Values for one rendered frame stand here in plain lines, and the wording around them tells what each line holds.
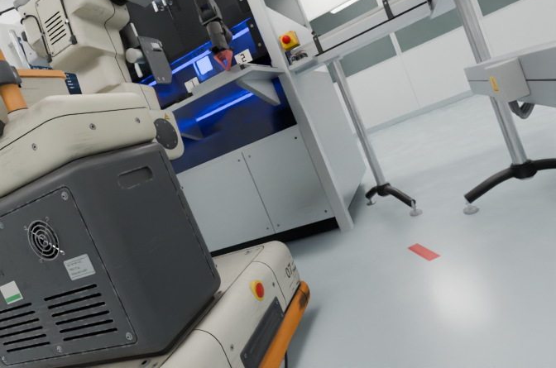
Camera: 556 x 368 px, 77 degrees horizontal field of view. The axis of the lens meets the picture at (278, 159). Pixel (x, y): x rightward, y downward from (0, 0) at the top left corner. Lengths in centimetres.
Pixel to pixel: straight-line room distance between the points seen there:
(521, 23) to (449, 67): 108
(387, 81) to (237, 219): 470
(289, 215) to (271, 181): 21
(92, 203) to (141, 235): 11
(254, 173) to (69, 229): 128
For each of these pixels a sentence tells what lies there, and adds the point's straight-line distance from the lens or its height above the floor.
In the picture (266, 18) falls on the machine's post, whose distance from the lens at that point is 184.
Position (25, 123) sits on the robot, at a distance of 78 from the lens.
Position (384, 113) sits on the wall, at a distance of 632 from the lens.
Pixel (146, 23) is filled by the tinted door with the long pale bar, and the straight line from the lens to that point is 222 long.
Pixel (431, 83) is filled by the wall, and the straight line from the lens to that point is 630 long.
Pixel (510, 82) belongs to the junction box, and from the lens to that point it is 98.
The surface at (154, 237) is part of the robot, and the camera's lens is 76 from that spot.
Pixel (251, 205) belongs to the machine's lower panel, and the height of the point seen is 28.
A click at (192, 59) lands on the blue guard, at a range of 202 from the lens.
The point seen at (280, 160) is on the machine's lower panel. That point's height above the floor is 46.
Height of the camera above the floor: 59
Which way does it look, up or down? 4 degrees down
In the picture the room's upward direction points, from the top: 22 degrees counter-clockwise
